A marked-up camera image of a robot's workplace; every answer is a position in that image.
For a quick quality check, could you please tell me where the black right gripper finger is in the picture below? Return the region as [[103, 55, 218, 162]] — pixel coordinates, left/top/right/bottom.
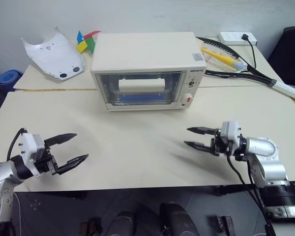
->
[[186, 126, 222, 136], [183, 140, 214, 155]]

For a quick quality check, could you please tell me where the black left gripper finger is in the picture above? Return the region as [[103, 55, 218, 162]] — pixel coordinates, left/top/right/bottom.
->
[[56, 153, 89, 176], [44, 133, 78, 148]]

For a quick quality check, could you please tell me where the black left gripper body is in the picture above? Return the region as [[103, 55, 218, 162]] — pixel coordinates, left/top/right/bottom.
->
[[33, 143, 62, 176]]

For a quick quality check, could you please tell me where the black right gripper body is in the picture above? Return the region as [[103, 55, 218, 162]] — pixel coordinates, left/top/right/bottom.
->
[[210, 128, 233, 157]]

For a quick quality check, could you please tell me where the cream toaster oven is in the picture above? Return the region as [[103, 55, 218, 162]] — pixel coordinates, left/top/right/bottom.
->
[[90, 31, 207, 113]]

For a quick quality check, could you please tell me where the white knob with red mark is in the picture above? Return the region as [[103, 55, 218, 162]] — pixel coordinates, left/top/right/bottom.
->
[[182, 93, 194, 105]]

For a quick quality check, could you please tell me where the yellow tube with white cap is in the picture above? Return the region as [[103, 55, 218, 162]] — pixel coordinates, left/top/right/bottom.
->
[[201, 47, 244, 72]]

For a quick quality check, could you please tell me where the black racket with white grip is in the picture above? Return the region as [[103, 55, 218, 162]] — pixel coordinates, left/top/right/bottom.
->
[[196, 36, 295, 104]]

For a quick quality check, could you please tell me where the blue rolled mat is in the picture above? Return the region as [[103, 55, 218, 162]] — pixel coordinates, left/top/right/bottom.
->
[[0, 70, 24, 86]]

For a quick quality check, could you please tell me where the white robot shell cover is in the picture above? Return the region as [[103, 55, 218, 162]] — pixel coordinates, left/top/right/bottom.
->
[[20, 26, 85, 82]]

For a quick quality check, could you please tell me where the white power strip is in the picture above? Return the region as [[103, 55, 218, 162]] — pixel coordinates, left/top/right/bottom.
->
[[218, 31, 258, 46]]

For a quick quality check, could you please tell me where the colourful paper pinwheel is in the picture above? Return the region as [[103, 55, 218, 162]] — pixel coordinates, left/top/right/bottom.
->
[[76, 30, 102, 55]]

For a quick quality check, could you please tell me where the black chair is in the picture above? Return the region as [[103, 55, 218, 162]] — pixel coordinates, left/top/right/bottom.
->
[[267, 26, 295, 87]]

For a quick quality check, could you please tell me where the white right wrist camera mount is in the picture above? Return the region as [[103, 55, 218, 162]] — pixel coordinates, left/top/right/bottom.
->
[[220, 119, 243, 156]]

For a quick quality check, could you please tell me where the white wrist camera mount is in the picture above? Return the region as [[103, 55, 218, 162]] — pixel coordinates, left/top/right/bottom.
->
[[18, 132, 46, 177], [220, 119, 243, 156]]

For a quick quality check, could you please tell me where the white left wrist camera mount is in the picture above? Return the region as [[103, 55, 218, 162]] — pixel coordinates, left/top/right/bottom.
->
[[18, 132, 46, 177]]

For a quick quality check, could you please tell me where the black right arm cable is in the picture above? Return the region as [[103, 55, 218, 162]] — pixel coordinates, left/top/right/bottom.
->
[[226, 151, 274, 236]]

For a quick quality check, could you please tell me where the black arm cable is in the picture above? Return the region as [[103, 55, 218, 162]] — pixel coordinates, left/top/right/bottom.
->
[[5, 127, 28, 161], [226, 151, 274, 236]]

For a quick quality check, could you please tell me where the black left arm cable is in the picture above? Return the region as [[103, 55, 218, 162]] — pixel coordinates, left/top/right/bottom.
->
[[5, 127, 28, 161]]

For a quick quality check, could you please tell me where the glass oven door with handle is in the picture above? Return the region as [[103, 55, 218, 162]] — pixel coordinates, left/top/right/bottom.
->
[[95, 71, 184, 109]]

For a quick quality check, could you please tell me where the black plug with cable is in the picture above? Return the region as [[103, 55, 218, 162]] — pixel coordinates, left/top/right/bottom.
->
[[240, 34, 258, 72]]

